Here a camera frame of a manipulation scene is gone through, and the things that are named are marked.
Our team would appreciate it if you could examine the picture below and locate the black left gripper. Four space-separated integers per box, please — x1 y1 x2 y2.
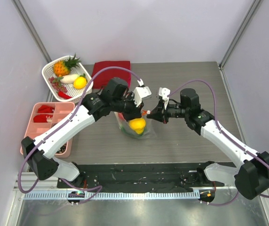
111 91 144 122

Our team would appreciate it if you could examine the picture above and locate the red apple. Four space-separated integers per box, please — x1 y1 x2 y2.
118 113 125 120

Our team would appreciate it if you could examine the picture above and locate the yellow mango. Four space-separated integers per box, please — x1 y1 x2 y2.
128 118 146 135

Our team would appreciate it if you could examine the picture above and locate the clear zip bag orange zipper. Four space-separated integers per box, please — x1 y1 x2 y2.
115 110 156 139

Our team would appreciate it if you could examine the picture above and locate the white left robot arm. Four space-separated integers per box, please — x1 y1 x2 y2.
21 78 150 188

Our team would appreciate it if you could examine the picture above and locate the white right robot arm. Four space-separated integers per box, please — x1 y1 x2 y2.
147 88 269 200

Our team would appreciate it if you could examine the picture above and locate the folded red cloth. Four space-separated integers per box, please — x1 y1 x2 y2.
92 61 131 89

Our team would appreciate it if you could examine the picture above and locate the yellow lemon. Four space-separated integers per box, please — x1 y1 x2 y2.
73 76 87 89

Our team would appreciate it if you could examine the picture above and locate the white radish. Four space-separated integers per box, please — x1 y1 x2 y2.
59 74 80 84

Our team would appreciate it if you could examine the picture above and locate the white perforated basket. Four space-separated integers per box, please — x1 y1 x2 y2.
41 55 94 103

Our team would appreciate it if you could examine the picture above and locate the red chili pepper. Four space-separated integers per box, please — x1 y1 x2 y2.
57 91 71 99

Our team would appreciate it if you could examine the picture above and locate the red grape bunch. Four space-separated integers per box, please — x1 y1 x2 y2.
48 77 67 93

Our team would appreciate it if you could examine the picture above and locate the toy pineapple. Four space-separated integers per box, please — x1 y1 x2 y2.
53 54 81 77

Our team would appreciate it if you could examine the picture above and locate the pink divided organizer box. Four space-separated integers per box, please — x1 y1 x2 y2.
20 101 77 158

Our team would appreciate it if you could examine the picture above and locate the red cloth in organizer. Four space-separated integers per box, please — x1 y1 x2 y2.
33 105 55 123

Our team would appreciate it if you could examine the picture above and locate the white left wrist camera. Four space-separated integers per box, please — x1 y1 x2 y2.
133 79 152 107

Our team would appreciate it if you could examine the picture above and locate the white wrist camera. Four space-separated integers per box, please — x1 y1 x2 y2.
133 79 152 107
158 87 171 109

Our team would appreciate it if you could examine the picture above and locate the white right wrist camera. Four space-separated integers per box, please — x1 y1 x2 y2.
158 87 171 109

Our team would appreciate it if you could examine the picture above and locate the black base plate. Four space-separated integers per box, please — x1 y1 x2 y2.
54 162 234 194

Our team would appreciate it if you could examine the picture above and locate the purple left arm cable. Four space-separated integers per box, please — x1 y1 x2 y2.
17 65 144 204

